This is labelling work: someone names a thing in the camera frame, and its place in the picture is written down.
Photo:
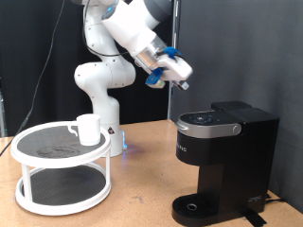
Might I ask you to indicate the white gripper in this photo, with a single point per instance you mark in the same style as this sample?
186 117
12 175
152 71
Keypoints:
176 69

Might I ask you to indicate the white two-tier turntable stand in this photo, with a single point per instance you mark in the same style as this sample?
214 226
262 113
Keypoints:
63 189

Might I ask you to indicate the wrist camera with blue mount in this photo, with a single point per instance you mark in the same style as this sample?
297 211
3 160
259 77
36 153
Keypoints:
155 78

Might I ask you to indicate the black tape strip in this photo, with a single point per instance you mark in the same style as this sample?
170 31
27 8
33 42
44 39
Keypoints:
255 219

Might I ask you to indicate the white ceramic mug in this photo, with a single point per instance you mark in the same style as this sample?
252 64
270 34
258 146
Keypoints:
89 130

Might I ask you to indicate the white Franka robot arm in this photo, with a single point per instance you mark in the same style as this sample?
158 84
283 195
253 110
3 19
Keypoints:
104 75

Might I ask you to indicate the black Keurig coffee machine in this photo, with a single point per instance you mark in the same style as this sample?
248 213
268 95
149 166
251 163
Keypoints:
243 164

